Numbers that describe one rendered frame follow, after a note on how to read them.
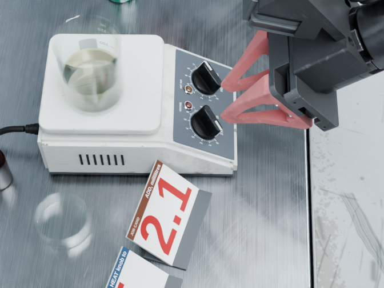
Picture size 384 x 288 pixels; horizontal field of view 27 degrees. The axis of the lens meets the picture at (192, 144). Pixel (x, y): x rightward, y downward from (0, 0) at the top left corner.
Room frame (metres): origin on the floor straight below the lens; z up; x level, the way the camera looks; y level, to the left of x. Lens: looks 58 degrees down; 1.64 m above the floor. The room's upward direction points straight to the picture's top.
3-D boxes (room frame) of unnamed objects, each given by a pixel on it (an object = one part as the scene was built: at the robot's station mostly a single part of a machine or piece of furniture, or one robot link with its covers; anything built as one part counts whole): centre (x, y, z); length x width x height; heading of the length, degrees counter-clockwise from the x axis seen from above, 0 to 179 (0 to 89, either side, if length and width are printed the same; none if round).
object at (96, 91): (0.46, 0.09, 1.03); 0.07 x 0.06 x 0.08; 52
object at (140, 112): (0.48, 0.09, 0.98); 0.12 x 0.12 x 0.01; 89
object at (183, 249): (0.36, 0.02, 0.92); 0.09 x 0.06 x 0.04; 163
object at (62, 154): (0.48, 0.06, 0.94); 0.22 x 0.13 x 0.08; 89
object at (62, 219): (0.36, 0.13, 0.91); 0.06 x 0.06 x 0.02
